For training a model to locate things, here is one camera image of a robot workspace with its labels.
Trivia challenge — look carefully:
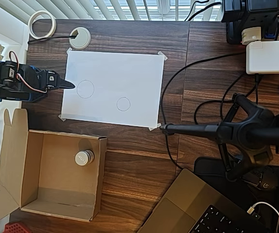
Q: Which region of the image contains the long black cable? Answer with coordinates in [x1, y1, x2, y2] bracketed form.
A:
[159, 52, 248, 172]

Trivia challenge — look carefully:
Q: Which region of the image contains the black computer mouse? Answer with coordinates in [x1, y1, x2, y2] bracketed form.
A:
[250, 166, 279, 191]

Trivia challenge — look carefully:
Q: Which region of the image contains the white paper sheet with circles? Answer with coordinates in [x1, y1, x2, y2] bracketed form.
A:
[61, 50, 165, 129]

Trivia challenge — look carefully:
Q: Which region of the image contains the blue plug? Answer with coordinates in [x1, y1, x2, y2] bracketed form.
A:
[265, 24, 277, 40]

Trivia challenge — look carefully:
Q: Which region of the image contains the black power strip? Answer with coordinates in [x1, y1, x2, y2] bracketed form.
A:
[221, 0, 279, 45]

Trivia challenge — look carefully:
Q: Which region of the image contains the small jar with silver lid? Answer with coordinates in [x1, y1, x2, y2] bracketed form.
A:
[75, 149, 95, 167]

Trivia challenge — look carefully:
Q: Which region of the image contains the open cardboard box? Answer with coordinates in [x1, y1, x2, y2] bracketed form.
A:
[0, 108, 108, 223]

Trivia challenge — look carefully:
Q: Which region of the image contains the black tripod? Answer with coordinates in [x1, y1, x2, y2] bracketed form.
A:
[159, 93, 279, 183]

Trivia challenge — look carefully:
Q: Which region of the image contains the black mouse pad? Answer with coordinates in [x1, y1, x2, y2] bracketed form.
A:
[194, 156, 279, 233]

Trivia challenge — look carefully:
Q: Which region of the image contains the white usb cable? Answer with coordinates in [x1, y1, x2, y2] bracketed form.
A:
[248, 201, 279, 233]

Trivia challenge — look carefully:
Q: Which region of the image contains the small white plug adapter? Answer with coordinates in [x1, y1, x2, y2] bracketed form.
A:
[241, 26, 262, 46]

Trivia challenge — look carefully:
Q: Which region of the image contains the thin black cable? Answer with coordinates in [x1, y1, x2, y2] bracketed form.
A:
[27, 33, 78, 45]

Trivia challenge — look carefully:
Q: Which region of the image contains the black adapter cable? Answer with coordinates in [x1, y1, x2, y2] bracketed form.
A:
[194, 73, 261, 125]

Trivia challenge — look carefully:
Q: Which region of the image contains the grey laptop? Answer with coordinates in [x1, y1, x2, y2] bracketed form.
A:
[137, 168, 271, 233]

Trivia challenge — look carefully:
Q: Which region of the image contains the red leader robot arm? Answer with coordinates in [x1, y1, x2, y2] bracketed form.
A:
[3, 221, 30, 233]

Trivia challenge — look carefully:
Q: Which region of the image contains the white desk cable grommet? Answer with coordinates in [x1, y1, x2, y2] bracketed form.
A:
[69, 27, 91, 50]

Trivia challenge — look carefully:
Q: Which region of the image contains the white square power adapter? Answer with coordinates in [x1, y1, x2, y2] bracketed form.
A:
[245, 40, 279, 75]

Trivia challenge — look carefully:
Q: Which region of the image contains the masking tape roll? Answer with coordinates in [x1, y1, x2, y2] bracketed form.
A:
[28, 11, 57, 39]

